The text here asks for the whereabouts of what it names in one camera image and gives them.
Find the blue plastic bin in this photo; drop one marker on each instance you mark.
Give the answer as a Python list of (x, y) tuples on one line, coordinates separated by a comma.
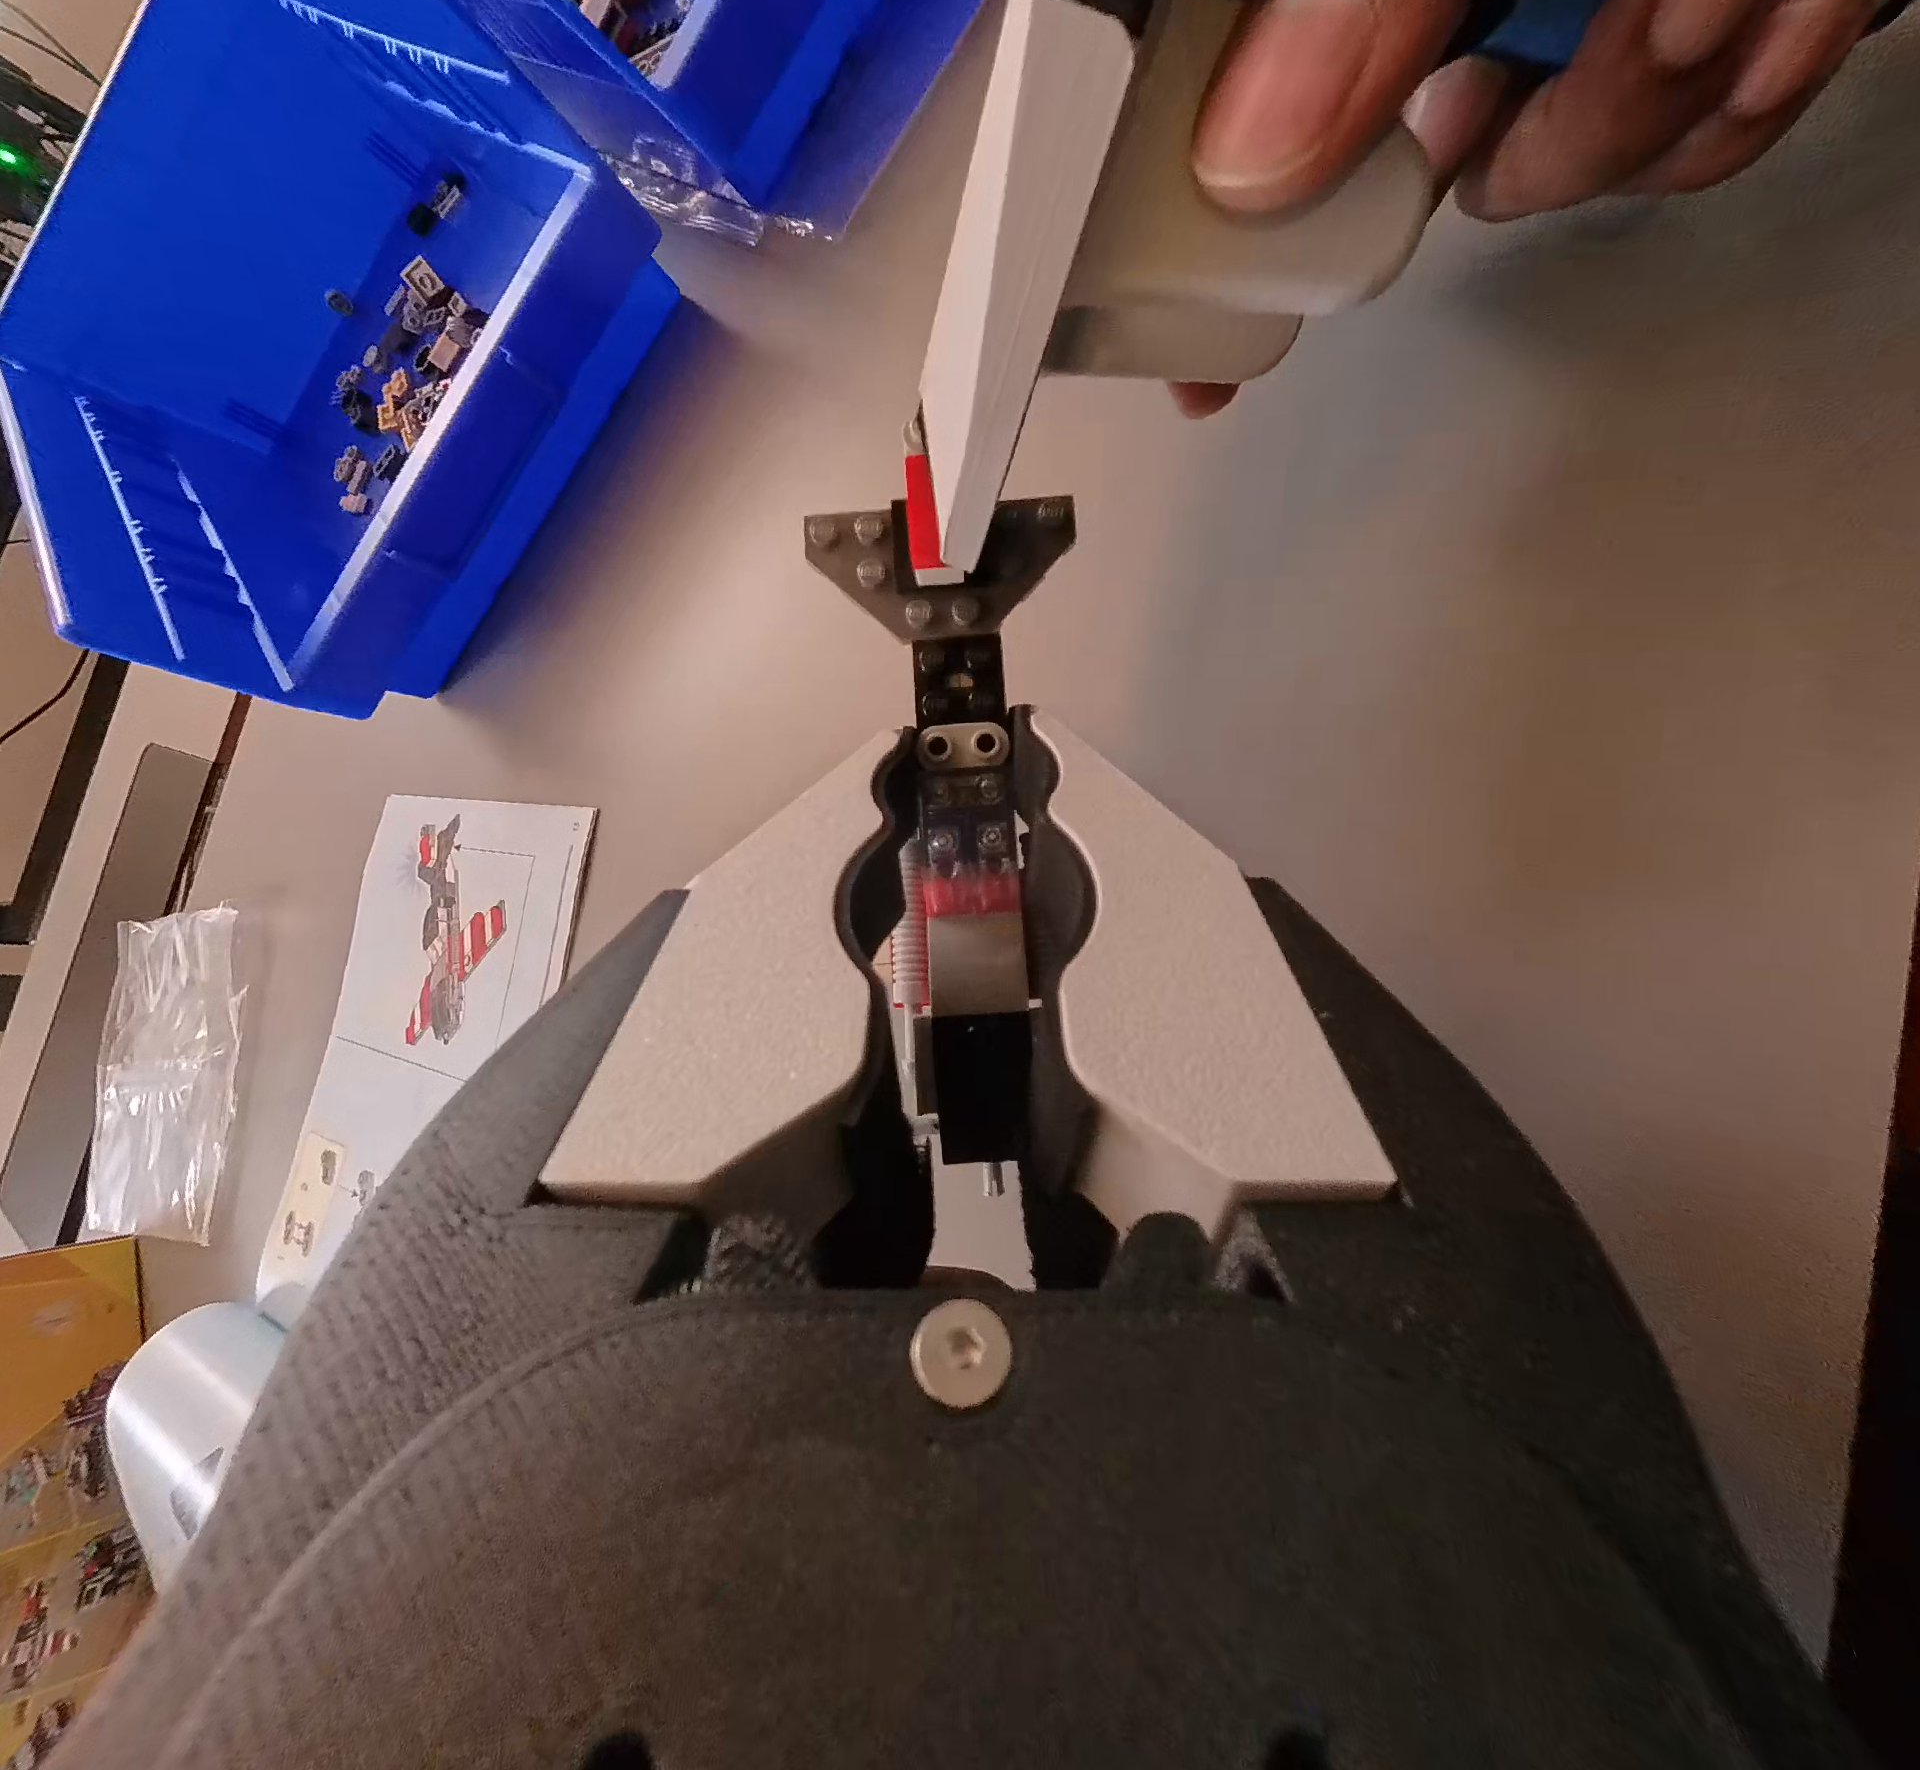
[(840, 0), (225, 224)]

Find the toy brick model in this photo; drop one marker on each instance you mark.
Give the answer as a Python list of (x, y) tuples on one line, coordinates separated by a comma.
[(975, 960)]

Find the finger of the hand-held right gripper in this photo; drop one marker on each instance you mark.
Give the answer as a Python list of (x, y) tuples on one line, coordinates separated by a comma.
[(1020, 269)]

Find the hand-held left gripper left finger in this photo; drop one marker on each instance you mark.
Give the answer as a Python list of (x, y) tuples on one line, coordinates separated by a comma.
[(705, 1034)]

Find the red grey brick piece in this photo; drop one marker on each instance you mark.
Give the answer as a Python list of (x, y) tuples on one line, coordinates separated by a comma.
[(917, 519)]

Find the clear plastic bag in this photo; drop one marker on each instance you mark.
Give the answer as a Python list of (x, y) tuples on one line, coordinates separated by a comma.
[(165, 1065), (689, 189)]

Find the yellow toy box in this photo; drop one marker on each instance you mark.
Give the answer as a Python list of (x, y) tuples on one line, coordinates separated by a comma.
[(60, 1500)]

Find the instruction booklet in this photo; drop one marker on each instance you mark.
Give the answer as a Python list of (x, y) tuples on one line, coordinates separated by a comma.
[(450, 930)]

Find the pile of small pale bricks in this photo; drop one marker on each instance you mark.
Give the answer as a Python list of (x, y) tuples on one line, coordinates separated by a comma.
[(398, 359)]

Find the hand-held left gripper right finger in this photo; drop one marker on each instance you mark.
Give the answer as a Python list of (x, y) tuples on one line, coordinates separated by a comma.
[(1215, 1034)]

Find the person's right hand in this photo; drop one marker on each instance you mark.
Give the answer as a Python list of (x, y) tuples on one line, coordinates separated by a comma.
[(1318, 76)]

